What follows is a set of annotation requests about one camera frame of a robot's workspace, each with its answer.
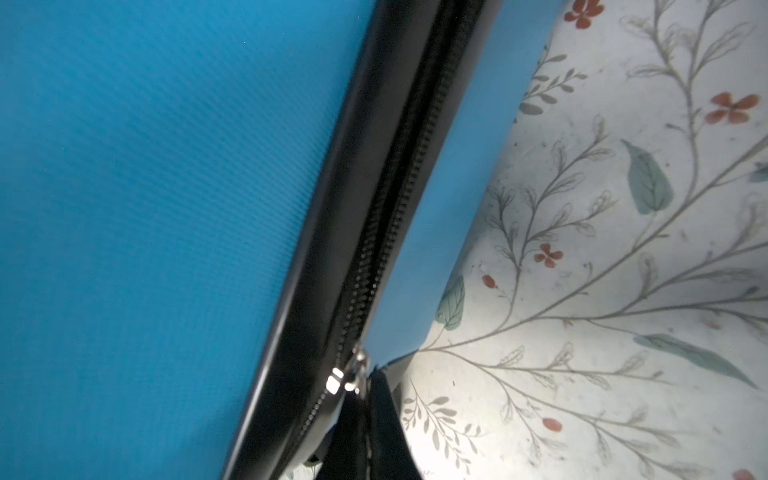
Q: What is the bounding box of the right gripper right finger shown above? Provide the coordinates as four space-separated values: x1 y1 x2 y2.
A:
367 370 422 480

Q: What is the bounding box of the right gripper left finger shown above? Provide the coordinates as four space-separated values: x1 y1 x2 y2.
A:
316 392 368 480

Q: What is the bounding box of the blue hard-shell suitcase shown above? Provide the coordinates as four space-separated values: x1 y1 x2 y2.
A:
1 1 559 479

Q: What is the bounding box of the floral table cloth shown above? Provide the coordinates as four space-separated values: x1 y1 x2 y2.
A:
378 1 767 479

